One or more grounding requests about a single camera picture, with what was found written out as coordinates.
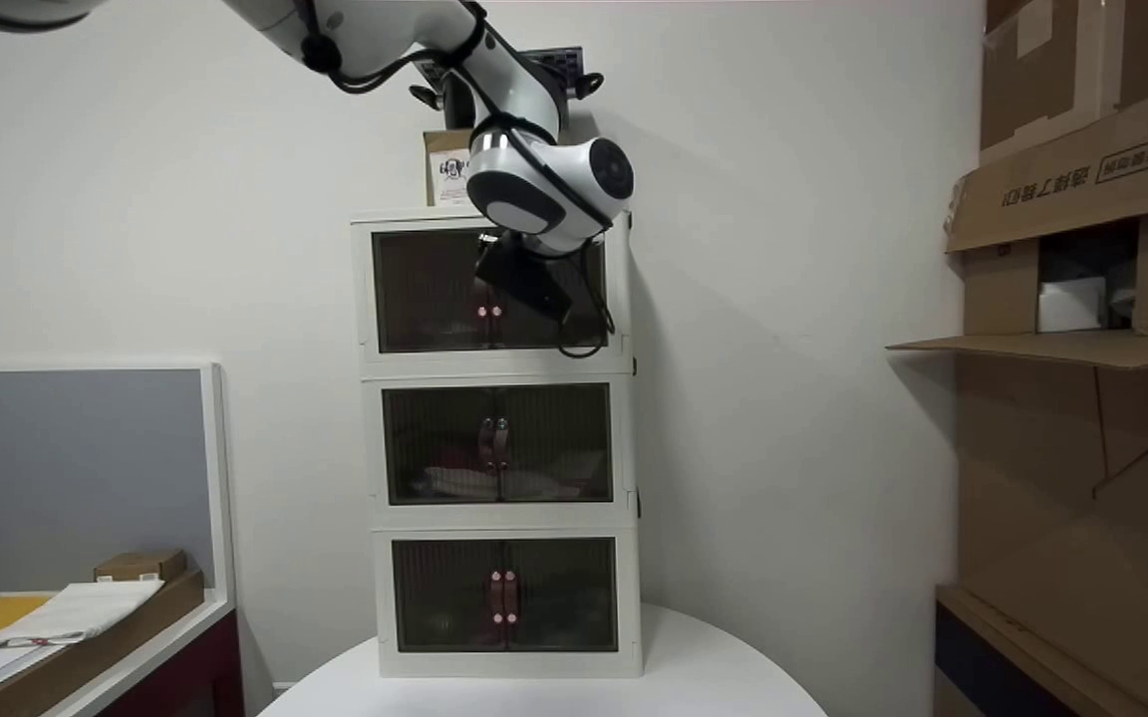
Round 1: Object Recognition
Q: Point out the desk with dark red front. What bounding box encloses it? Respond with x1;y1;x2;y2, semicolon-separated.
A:
0;589;253;717

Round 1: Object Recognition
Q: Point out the cardboard box with cutout hole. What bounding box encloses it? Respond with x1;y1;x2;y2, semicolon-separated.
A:
885;70;1148;373

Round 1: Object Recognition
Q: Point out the large creased cardboard box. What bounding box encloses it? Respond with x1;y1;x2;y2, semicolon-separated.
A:
950;354;1148;669

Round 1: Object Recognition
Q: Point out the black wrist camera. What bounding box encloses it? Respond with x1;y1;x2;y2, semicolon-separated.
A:
471;235;570;325

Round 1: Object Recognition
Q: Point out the flat cardboard tray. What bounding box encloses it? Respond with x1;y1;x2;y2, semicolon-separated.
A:
0;567;210;717

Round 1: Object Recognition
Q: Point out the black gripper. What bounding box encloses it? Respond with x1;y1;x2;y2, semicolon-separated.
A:
546;260;619;354

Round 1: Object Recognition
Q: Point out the dark transparent cabinet door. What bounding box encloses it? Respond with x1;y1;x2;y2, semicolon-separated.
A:
493;382;614;511
370;225;493;357
392;533;509;658
383;382;497;511
501;533;621;658
485;229;614;357

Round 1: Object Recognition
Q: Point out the plain brown cardboard box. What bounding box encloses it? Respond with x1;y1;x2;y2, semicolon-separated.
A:
978;0;1148;167

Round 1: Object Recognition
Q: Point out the white stacked cabinet frame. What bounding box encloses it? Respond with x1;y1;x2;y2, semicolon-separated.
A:
352;211;646;682

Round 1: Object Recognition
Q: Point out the cardboard box with black stripe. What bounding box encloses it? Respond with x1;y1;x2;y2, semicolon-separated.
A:
932;584;1148;717

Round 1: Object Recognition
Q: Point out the grey partition panel white frame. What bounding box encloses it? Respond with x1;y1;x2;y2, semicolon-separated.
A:
0;352;237;607

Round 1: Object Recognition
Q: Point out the small brown cardboard box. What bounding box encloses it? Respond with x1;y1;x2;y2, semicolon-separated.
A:
91;545;197;584

